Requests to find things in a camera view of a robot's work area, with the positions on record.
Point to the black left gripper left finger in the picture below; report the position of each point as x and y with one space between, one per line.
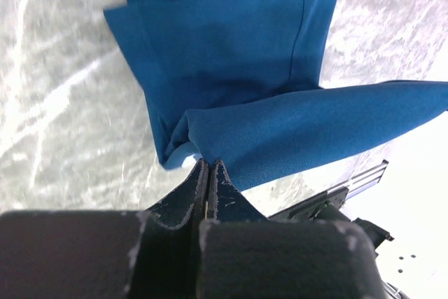
150 253

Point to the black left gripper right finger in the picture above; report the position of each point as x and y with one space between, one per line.
243 254

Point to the navy blue t shirt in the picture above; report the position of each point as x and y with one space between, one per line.
238 81

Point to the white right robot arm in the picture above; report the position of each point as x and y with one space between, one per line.
415 262

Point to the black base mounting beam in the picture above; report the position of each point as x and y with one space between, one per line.
325 205

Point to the aluminium extrusion rail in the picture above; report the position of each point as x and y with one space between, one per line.
362 181

